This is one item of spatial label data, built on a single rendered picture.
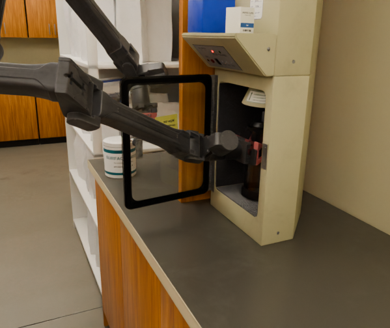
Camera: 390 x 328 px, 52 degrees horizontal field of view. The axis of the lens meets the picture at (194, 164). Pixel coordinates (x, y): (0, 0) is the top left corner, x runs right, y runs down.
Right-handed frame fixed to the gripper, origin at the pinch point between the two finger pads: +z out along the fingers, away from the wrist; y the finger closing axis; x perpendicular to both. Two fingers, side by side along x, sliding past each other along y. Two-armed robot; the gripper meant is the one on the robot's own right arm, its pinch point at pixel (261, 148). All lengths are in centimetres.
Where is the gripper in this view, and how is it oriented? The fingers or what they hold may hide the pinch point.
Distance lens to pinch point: 126.1
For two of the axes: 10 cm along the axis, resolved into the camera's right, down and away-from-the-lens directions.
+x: -0.6, 9.7, 2.6
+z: 8.9, -0.6, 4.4
